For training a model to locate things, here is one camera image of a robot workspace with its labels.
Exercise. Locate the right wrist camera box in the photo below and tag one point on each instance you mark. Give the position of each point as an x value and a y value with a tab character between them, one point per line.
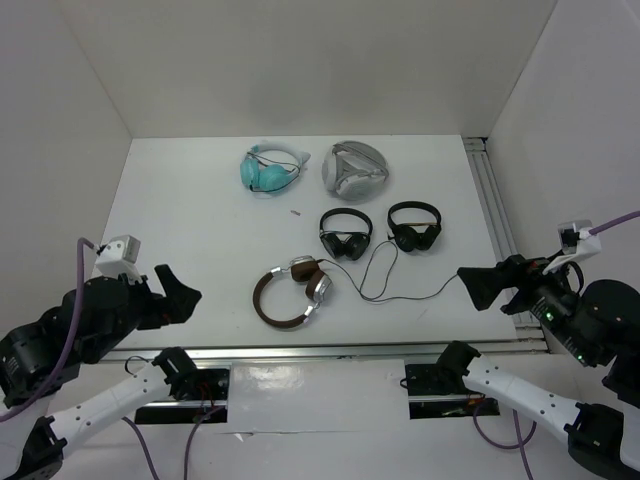
577	244

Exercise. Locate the teal white headphones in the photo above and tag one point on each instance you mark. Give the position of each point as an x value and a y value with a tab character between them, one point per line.
260	174

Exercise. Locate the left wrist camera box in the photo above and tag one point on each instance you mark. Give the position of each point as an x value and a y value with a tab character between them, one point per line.
118	258

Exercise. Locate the black headphones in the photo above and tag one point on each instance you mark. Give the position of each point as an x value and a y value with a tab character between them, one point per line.
410	236
348	244

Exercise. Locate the aluminium rail right side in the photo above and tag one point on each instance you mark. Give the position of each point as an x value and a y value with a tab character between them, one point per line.
498	227

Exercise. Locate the brown silver headphones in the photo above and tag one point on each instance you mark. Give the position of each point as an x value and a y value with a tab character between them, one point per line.
286	296

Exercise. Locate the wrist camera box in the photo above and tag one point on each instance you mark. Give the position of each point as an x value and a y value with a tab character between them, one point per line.
118	258
577	244

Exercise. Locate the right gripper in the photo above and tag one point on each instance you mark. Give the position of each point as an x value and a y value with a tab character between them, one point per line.
521	271

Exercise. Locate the aluminium rail front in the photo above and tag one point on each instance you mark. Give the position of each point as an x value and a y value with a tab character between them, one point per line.
320	350

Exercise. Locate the aluminium rail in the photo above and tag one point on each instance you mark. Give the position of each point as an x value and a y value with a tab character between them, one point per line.
498	227
320	350

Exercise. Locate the grey white headphones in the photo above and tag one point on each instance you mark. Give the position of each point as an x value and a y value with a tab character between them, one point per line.
354	171

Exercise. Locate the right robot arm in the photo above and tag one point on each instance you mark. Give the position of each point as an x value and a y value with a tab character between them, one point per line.
598	325

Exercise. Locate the black headphones right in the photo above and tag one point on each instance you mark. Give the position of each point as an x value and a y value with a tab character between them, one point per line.
410	236

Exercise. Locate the black headphones centre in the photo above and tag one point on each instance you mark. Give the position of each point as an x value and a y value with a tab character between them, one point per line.
348	244

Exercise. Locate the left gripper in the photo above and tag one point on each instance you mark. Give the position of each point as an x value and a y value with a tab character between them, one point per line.
179	303

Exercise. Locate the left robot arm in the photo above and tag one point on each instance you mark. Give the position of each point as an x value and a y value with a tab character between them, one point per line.
39	358

